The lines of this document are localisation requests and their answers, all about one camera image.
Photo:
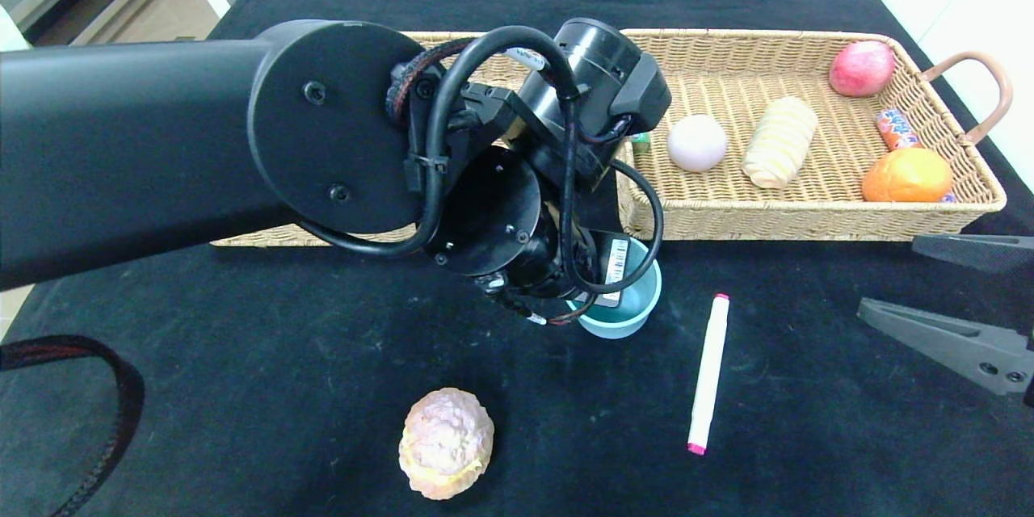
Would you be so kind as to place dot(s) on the green candy pack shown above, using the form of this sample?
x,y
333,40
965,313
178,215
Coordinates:
x,y
640,144

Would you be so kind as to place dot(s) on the orange fruit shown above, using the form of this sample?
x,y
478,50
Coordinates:
x,y
906,176

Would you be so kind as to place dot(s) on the orange red snack stick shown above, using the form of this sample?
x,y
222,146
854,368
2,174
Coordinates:
x,y
895,129

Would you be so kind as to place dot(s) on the smooth pink round bun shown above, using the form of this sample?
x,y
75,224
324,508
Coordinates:
x,y
697,144

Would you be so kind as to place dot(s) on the black tablecloth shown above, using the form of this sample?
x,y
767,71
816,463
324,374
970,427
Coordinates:
x,y
517,0

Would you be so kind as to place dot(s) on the striped spiral bread roll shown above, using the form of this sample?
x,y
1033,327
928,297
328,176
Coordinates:
x,y
781,144

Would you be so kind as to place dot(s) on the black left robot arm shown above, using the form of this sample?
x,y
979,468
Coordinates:
x,y
161,145

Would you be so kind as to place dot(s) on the light blue plastic mug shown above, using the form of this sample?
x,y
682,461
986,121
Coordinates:
x,y
638,311

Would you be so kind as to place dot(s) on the red apple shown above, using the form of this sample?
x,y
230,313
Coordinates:
x,y
862,69

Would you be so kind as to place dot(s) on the wicker basket holding soap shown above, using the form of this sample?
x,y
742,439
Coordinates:
x,y
266,238

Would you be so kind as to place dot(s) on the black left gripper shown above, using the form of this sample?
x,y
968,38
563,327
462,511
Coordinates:
x,y
611,268

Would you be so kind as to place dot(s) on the wicker basket holding food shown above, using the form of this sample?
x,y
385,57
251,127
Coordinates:
x,y
727,210

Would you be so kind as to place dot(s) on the white marker with pink cap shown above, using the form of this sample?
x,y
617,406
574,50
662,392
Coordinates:
x,y
708,371

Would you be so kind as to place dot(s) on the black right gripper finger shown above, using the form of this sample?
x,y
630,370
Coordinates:
x,y
985,250
945,339

